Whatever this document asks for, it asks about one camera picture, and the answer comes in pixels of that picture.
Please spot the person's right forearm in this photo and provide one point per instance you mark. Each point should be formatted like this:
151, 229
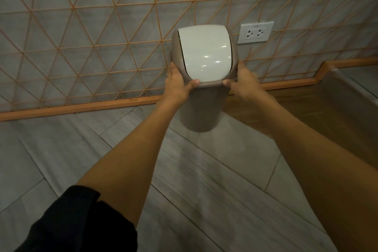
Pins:
319, 166

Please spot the black shirt sleeve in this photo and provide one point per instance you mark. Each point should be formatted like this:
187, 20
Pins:
79, 225

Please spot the taupe swing-lid trash bin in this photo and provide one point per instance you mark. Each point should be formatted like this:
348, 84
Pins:
203, 71

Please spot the person's left hand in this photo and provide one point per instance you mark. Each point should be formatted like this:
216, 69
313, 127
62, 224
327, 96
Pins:
174, 85

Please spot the person's left thumb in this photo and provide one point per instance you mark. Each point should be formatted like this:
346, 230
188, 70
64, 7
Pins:
192, 84

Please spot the orange wooden baseboard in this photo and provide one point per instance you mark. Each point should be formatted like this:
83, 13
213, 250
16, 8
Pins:
165, 95

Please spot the white wall power outlet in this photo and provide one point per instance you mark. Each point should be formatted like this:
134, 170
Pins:
255, 32

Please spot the person's left forearm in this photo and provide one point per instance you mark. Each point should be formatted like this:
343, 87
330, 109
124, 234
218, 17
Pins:
127, 154

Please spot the person's right thumb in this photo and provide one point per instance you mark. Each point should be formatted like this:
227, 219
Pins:
229, 82

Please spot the person's right hand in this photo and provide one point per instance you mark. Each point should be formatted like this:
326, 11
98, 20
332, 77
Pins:
246, 85

